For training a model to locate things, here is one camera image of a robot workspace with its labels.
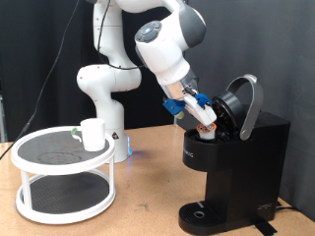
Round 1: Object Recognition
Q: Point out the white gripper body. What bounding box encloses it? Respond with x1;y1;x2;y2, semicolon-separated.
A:
182;93;218;126

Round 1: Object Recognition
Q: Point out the black Keurig coffee machine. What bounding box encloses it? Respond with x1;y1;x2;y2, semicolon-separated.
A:
177;74;291;236

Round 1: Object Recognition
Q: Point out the white mug with green sticker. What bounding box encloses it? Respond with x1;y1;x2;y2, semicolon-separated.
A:
70;118;106;152

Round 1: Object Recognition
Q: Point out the grey metal pole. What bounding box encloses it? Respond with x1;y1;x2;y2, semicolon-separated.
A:
172;0;189;127

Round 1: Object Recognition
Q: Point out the grey fabric backdrop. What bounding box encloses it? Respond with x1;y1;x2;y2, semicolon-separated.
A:
176;0;315;222

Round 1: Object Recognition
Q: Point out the black tape strip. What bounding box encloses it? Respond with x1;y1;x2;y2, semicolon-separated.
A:
252;219;279;236

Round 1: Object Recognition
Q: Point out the white two-tier turntable stand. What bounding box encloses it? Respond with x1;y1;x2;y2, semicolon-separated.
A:
9;125;117;226

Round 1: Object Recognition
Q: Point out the black curtain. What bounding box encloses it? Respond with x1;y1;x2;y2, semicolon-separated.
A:
0;0;182;144

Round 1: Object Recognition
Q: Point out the blue cable clip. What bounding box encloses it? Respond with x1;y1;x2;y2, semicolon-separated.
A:
194;92;214;109

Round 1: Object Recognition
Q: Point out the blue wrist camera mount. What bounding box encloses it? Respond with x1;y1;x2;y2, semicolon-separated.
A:
162;96;188;120

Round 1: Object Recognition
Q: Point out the black power cord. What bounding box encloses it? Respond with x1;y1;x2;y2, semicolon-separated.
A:
275;200;301;212

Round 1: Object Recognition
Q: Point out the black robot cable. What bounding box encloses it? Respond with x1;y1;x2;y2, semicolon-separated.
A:
0;0;147;160

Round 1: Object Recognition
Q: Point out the grey metal frame post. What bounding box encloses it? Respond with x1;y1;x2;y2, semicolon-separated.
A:
0;93;7;144

